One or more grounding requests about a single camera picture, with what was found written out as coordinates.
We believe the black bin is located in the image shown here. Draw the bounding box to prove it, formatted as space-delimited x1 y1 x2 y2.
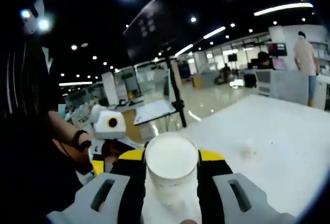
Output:
243 74 258 88

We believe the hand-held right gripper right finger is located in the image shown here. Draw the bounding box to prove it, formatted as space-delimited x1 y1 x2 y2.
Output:
196 149 296 224

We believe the white paper cup green print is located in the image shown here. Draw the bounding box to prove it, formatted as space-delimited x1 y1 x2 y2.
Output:
237 144 258 161

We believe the grey desk partition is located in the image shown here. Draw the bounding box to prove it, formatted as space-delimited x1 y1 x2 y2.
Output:
269 68 310 105

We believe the black tripod stand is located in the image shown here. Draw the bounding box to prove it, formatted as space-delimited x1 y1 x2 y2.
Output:
123 0 188 129

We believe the white cabinet unit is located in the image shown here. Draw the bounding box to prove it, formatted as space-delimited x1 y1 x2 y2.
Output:
255 69 273 97

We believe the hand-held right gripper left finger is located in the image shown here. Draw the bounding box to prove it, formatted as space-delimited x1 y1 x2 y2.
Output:
46 148 148 224

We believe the black wrist strap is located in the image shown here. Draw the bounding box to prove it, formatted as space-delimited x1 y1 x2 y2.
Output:
73 130 92 152

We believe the clear plastic cup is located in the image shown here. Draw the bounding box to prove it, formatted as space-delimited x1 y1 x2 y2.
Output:
140 131 203 224

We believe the curved ceiling strip light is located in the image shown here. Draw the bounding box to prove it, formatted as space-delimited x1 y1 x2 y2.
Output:
254 2 314 16

